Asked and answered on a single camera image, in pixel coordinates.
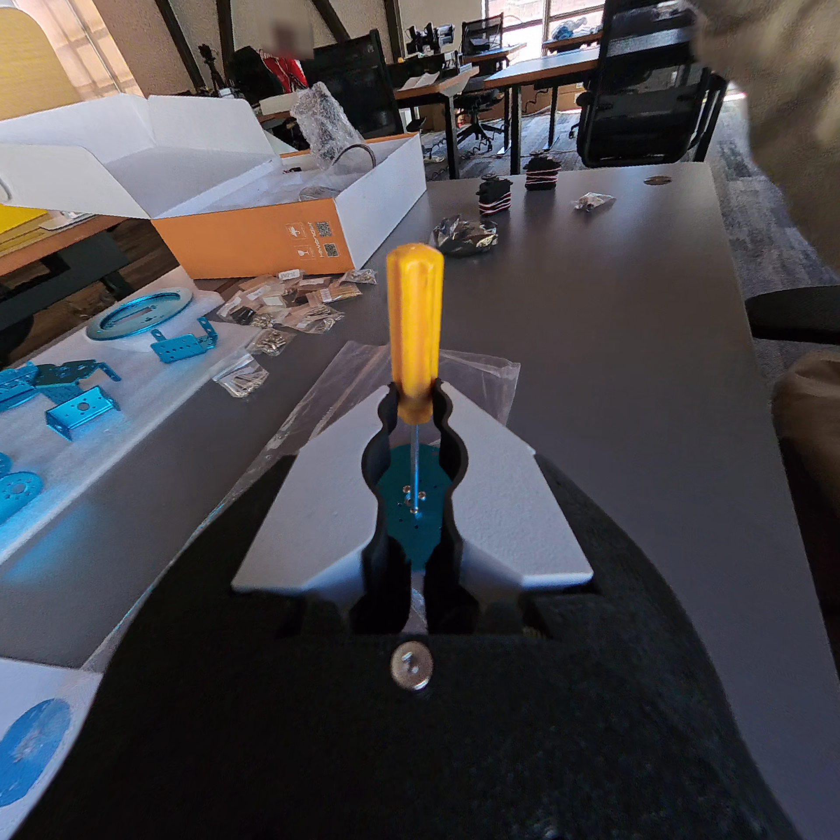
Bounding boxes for blue multi-hole metal bracket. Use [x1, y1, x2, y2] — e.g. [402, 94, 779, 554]
[150, 316, 220, 364]

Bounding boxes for clear plastic bag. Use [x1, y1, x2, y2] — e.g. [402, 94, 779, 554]
[246, 339, 521, 501]

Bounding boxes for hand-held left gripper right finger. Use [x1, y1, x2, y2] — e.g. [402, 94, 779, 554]
[427, 382, 595, 632]

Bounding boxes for dark crumpled plastic bag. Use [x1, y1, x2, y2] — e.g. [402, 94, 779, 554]
[429, 216, 499, 259]

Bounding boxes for yellow handled screwdriver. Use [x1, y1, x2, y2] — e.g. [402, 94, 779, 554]
[385, 242, 446, 514]

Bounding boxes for blue joined metal brackets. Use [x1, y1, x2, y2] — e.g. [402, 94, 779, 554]
[0, 359, 123, 414]

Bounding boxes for black chair armrest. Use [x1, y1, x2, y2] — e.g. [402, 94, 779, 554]
[744, 285, 840, 343]

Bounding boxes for large black mesh chair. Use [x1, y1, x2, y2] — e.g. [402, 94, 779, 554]
[576, 0, 730, 169]

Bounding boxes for yellow divider panel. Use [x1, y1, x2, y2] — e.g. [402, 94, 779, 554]
[0, 0, 84, 123]

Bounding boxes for black mesh office chair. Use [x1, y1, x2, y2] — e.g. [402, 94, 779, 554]
[311, 29, 405, 140]

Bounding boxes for orange and white cardboard box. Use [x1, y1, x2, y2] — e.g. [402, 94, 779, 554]
[0, 93, 428, 280]

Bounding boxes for grey desk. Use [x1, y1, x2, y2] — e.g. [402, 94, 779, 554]
[0, 161, 840, 840]

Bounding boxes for pile of small hardware bags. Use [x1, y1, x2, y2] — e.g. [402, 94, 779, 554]
[213, 267, 379, 399]

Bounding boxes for blue round metal disc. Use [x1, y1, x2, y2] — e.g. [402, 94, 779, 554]
[375, 441, 458, 573]

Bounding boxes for white foam sheet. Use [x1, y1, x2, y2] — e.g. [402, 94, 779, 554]
[0, 281, 261, 567]

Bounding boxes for plastic wrapped cable bundle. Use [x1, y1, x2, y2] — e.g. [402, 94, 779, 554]
[289, 81, 376, 174]

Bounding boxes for stacked yellow plastic bins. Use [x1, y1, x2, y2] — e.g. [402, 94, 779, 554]
[0, 204, 55, 258]

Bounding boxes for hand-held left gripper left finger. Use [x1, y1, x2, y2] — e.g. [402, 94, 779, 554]
[231, 384, 409, 632]

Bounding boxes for distant wood edged desk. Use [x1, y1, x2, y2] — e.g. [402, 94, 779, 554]
[482, 49, 602, 176]
[394, 64, 481, 179]

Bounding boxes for large blue metal ring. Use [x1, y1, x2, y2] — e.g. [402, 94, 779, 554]
[86, 288, 196, 343]

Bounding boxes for small blue metal bracket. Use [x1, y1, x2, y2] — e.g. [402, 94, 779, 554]
[46, 385, 123, 442]

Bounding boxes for white assembly guide sheet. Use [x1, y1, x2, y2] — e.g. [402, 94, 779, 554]
[0, 658, 103, 836]

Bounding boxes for person's right forearm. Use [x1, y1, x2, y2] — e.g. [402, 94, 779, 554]
[682, 0, 840, 291]

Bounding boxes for black servo motor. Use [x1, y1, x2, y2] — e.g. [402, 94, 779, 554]
[523, 151, 560, 193]
[476, 175, 513, 218]

